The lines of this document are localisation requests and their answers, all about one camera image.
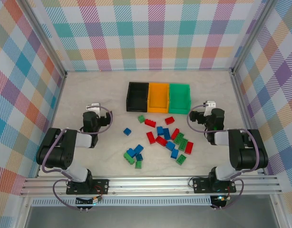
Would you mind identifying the green plastic bin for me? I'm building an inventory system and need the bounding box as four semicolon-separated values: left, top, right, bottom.
168;83;192;115

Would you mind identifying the black plastic bin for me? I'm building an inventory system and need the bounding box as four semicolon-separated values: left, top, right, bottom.
126;82;150;113

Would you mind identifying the orange plastic bin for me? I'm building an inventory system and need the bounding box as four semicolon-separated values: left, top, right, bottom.
147;82;171;114

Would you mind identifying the black connector board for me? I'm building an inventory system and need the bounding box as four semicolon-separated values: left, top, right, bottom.
76;196;103;212
210;195;232;211

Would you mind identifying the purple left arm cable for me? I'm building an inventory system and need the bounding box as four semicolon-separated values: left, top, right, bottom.
42;106;113;211

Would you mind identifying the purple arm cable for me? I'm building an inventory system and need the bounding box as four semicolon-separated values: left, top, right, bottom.
186;102;260;211
42;106;113;211

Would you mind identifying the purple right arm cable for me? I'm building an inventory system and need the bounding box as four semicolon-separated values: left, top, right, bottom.
186;102;260;211

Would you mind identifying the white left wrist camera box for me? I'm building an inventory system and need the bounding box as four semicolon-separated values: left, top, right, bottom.
86;102;102;114

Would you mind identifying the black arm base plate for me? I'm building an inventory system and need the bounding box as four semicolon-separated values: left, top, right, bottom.
66;178;110;196
192;177;237;194

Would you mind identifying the aluminium mounting rail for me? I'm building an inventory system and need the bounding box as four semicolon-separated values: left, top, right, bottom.
19;176;284;197

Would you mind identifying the aluminium frame post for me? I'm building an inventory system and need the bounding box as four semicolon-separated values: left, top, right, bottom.
231;0;277;72
19;0;68;79

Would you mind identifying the slotted white cable duct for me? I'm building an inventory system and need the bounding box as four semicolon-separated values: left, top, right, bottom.
31;198;213;207

